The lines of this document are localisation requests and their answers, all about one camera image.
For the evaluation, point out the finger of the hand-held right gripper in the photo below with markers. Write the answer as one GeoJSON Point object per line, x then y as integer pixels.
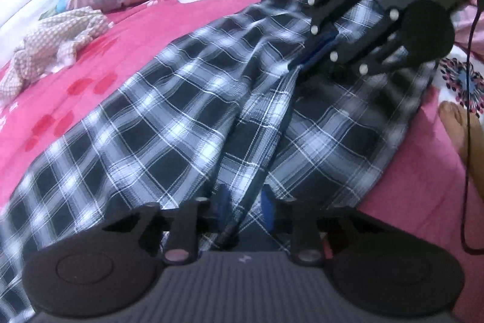
{"type": "Point", "coordinates": [363, 50]}
{"type": "Point", "coordinates": [325, 5]}

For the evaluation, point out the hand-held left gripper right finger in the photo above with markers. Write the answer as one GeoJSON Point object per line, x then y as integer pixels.
{"type": "Point", "coordinates": [267, 211]}

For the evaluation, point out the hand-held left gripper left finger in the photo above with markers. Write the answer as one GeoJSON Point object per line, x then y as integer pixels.
{"type": "Point", "coordinates": [223, 209]}

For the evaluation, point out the black white plaid shirt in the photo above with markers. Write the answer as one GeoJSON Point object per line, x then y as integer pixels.
{"type": "Point", "coordinates": [170, 118]}

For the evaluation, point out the person's bare foot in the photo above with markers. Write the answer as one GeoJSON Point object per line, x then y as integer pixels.
{"type": "Point", "coordinates": [453, 126]}

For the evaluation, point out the pink floral blanket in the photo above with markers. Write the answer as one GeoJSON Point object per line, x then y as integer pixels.
{"type": "Point", "coordinates": [56, 88]}

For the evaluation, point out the beige checkered garment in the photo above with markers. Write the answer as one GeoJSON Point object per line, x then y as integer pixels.
{"type": "Point", "coordinates": [49, 43]}

